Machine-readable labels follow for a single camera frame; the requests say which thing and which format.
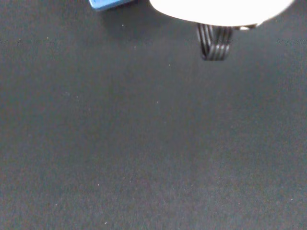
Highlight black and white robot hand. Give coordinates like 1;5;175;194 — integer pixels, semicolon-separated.
148;0;296;62

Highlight heater with blue base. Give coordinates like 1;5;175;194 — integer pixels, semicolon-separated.
89;0;135;12

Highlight black bench cloth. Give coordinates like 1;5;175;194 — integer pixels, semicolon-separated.
0;0;307;230

